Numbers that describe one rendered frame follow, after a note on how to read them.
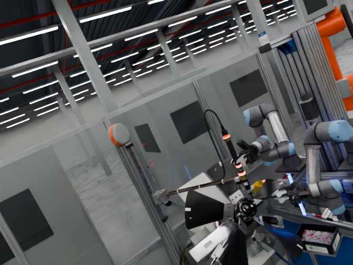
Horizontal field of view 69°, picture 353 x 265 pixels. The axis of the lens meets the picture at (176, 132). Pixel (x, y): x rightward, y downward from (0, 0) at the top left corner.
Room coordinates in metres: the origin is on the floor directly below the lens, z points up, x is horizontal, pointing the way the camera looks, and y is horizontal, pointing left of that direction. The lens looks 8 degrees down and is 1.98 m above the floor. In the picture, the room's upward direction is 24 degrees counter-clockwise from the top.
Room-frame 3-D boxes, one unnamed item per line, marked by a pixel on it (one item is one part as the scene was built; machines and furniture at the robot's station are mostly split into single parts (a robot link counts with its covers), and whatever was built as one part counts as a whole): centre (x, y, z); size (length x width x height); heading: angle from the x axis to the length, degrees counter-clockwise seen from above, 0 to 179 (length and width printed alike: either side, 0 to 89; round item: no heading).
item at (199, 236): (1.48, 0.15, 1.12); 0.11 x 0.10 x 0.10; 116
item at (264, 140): (1.65, -0.48, 1.45); 0.11 x 0.08 x 0.09; 126
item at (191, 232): (1.92, 0.17, 0.91); 0.17 x 0.16 x 0.11; 26
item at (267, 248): (1.47, -0.23, 0.91); 0.12 x 0.08 x 0.12; 26
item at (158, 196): (1.78, 0.29, 1.36); 0.10 x 0.07 x 0.08; 61
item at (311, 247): (1.42, -0.51, 0.84); 0.22 x 0.17 x 0.07; 41
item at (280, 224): (1.53, -0.29, 0.98); 0.20 x 0.16 x 0.20; 26
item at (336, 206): (1.33, -0.63, 1.08); 0.11 x 0.08 x 0.11; 26
